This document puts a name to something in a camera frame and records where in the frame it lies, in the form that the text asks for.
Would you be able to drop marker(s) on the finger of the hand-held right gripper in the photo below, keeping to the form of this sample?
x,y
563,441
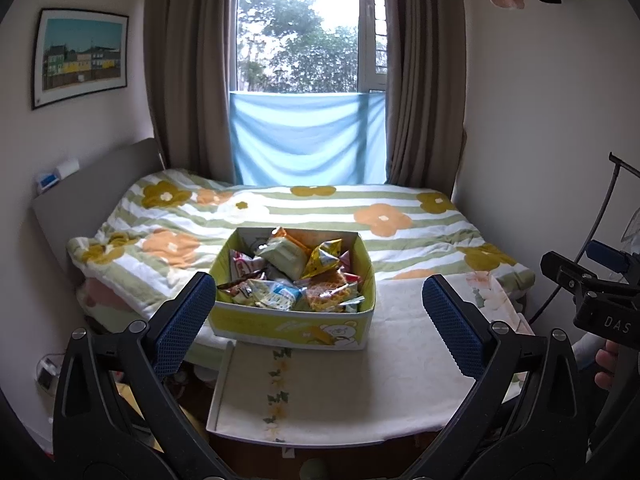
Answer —
x,y
607,257
562,270

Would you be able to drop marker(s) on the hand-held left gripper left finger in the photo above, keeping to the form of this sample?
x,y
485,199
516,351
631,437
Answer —
x,y
185,325

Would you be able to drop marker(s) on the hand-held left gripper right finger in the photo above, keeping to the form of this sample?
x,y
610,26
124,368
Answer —
x,y
455,330

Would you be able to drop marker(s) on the brown snack packet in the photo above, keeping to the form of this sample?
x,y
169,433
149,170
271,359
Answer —
x,y
242,287

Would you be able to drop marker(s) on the white red snack packet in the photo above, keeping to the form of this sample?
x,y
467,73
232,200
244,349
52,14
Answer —
x,y
245,264

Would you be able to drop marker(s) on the green yellow cardboard box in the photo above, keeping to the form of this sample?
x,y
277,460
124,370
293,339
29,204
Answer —
x,y
280,327

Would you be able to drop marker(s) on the light blue snack packet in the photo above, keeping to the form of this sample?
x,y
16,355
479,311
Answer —
x,y
280,295

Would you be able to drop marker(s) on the light green snack packet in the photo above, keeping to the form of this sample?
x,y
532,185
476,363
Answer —
x,y
282,257

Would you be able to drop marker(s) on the yellow noodle snack packet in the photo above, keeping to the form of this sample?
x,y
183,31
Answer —
x,y
330,292

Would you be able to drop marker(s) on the orange white snack packet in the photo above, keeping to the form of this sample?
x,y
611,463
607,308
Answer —
x,y
295,237

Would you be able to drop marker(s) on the gold snack packet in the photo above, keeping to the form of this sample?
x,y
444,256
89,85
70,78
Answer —
x,y
322,260

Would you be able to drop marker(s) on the person's right hand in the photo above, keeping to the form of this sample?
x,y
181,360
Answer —
x,y
607,365

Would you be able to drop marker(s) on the pink floral cloth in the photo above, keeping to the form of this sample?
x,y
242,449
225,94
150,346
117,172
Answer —
x,y
492,292

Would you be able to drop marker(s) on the pink green bedsheet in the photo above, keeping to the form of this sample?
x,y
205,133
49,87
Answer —
x,y
100,297

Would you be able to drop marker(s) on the grey bed headboard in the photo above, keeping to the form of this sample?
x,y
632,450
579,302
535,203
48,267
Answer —
x,y
85,185

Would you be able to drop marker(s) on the striped floral blanket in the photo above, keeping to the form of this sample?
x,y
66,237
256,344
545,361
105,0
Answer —
x,y
310,205

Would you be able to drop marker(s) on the blue white small box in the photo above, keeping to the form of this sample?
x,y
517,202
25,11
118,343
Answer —
x,y
47,181

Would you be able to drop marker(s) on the light blue cloth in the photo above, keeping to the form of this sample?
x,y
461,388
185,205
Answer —
x,y
300,135

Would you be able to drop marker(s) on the brown curtain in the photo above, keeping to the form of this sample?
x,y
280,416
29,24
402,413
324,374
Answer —
x,y
190,85
425,85

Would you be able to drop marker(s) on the framed house picture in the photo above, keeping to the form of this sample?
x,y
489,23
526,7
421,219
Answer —
x,y
80,55

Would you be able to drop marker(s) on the window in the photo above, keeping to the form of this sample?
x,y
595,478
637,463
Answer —
x,y
300,25

